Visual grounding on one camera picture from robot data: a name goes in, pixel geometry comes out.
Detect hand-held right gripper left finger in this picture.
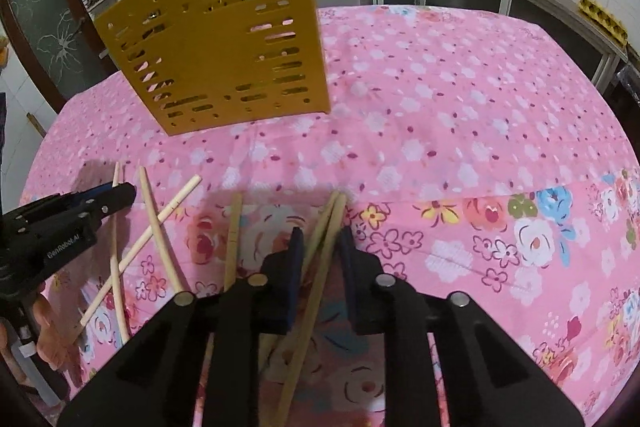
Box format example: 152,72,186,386
57,227,306,427

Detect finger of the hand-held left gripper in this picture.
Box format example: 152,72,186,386
60,187,110,206
90,182,137,220

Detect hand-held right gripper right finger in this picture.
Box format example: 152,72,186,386
335,227,586,427

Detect yellow slotted utensil holder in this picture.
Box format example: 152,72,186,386
94,0,332,138

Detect person's left hand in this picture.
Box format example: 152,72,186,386
34,287,84,384

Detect pink floral tablecloth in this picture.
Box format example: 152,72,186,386
20,4,640,427

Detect dark wooden door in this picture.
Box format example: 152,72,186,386
0,0,124,114

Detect yellow egg tray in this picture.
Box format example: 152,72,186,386
577,0,629,49

